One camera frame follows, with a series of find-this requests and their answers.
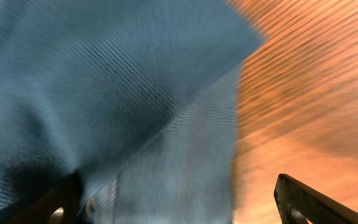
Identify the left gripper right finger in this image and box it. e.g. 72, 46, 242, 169
274, 174, 358, 224

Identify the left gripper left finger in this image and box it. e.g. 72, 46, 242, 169
0, 173, 83, 224

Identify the dark blue t-shirt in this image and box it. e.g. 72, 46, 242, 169
0, 0, 264, 223

